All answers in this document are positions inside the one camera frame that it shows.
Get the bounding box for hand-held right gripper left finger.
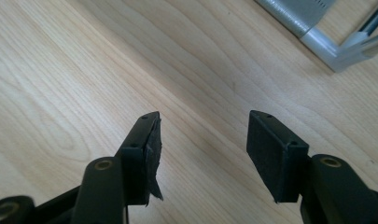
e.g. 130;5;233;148
114;111;164;207

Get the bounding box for silver metal frame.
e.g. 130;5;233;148
254;0;378;74

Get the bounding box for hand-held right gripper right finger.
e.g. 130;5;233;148
245;109;310;203

